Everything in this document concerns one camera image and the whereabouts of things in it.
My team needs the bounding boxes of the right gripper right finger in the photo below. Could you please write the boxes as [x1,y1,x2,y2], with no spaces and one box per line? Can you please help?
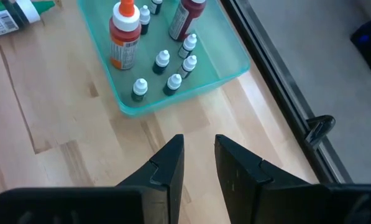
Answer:
[214,133,326,224]

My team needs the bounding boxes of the black aluminium table frame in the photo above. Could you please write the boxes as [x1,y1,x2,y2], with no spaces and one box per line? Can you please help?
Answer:
[219,0,354,184]

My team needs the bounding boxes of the red-tipped dark red bottle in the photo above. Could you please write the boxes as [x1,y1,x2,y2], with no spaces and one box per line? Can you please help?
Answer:
[168,0,208,42]

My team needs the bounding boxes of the orange-tipped red coloring bottle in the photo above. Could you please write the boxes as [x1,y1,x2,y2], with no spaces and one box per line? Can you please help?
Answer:
[109,0,142,71]

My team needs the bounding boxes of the dark blue object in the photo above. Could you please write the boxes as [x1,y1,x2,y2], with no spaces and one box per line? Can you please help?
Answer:
[349,12,371,75]

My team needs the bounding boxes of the black frame hook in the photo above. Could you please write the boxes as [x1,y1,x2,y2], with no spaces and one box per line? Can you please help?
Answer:
[303,114,337,152]

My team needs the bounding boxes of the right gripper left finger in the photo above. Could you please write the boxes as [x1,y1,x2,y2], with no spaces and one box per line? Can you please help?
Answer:
[115,133,186,224]

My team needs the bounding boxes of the teal translucent plastic tray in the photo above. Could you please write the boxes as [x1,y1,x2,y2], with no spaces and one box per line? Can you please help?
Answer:
[77,0,251,118]

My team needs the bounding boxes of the green food coloring bottle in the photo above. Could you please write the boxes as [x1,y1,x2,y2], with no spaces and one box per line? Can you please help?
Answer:
[0,0,56,40]

